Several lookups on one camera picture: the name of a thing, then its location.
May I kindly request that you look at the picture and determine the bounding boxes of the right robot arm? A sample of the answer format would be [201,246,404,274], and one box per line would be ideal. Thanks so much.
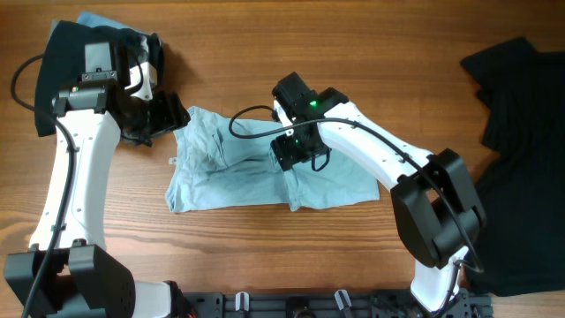
[271,72,486,316]

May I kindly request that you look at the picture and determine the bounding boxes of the left black cable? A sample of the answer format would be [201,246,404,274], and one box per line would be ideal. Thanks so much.
[9,53,80,318]

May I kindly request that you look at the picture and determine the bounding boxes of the folded black shirt on stack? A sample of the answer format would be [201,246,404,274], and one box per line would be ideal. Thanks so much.
[34,29,164,140]

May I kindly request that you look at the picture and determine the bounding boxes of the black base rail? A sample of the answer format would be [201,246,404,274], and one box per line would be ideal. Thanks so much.
[176,290,493,318]

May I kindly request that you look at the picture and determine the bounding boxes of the black shirt on right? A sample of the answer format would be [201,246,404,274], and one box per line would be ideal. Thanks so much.
[461,37,564,297]

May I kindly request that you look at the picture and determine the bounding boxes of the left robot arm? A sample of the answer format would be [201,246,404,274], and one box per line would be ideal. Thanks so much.
[4,42,196,317]

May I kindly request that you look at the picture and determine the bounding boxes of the light blue t-shirt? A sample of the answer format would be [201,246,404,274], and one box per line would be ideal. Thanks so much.
[165,106,380,213]

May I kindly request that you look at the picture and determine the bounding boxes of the folded light blue shirt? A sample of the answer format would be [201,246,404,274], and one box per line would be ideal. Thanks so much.
[49,11,153,42]

